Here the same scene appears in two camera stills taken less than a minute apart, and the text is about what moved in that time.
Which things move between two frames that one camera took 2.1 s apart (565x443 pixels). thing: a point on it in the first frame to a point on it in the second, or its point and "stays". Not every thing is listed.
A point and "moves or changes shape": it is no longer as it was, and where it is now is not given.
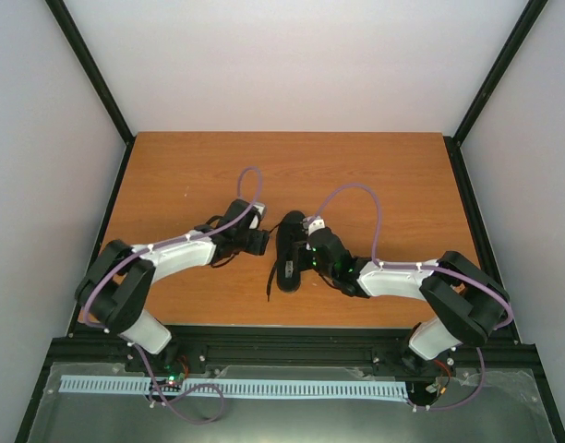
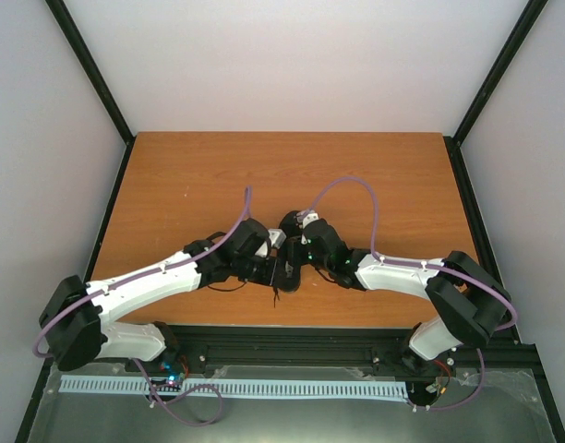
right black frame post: [511, 48] stays
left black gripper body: [258, 247] to [268, 278]
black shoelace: [276, 263] moves or changes shape
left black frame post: [70, 30] stays
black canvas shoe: [290, 237] stays
